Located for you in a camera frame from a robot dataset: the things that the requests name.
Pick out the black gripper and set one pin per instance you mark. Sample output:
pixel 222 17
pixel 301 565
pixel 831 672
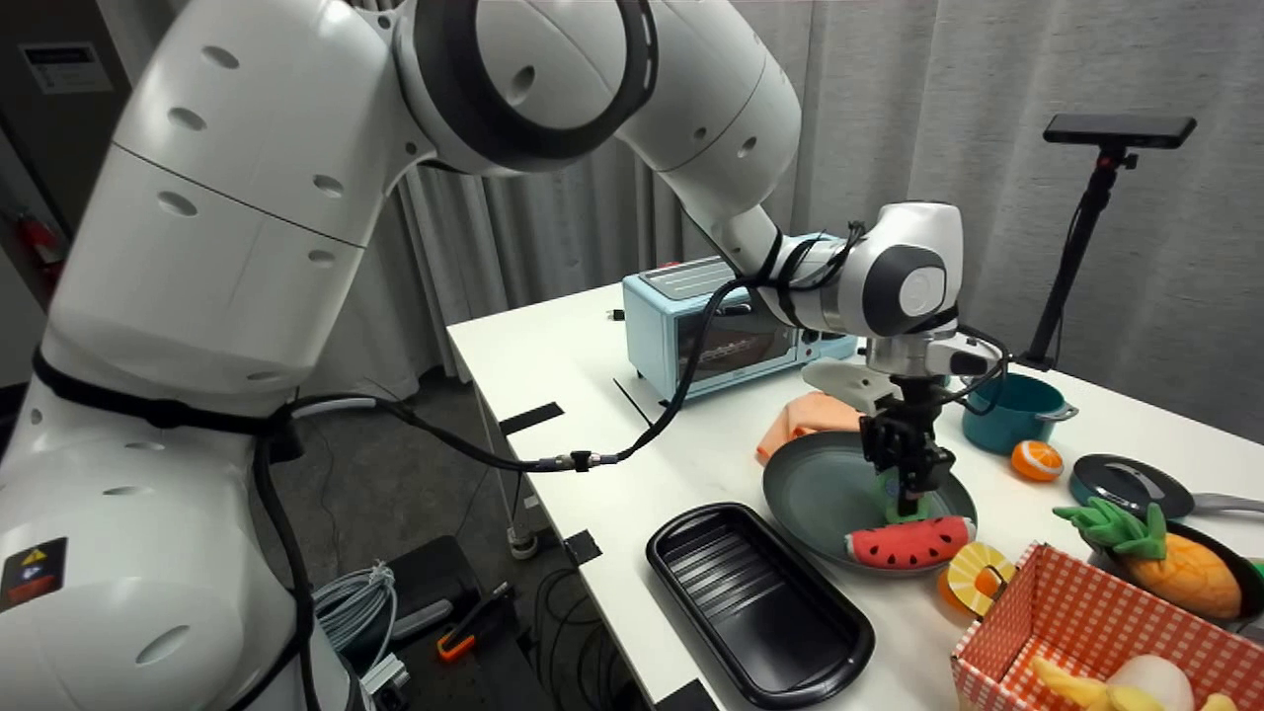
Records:
pixel 912 404

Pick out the pineapple plush toy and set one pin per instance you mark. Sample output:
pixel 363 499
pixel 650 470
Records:
pixel 1189 575

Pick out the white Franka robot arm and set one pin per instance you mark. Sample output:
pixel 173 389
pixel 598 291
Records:
pixel 201 237

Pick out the watermelon slice toy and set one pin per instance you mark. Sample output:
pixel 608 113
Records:
pixel 912 546

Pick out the teal toy pot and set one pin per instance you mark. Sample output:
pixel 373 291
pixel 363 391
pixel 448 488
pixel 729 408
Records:
pixel 1012 420

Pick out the orange half toy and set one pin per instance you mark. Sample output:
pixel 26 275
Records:
pixel 1038 460

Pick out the yellow pineapple slice toy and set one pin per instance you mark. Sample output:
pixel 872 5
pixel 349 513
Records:
pixel 979 576

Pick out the red checkered cardboard box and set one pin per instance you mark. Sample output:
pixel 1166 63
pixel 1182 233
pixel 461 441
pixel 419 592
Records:
pixel 1053 618

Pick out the yellow green toy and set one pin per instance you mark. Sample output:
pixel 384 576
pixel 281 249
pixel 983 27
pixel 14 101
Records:
pixel 1257 568

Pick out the dark grey plate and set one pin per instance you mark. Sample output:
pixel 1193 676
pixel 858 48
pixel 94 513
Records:
pixel 817 499

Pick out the black grill tray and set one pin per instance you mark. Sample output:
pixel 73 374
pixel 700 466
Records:
pixel 758 605

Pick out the light blue toaster oven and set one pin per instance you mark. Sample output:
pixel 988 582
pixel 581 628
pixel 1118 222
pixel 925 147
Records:
pixel 673 329

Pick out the black tape strip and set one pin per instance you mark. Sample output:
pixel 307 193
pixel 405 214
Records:
pixel 531 420
pixel 581 546

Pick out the grey curtain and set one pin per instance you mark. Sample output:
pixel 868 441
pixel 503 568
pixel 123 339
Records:
pixel 1028 63

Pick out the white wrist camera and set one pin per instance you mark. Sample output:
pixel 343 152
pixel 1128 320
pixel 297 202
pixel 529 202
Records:
pixel 834 384

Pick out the red wall fixture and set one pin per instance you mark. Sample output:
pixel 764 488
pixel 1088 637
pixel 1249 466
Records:
pixel 37 242

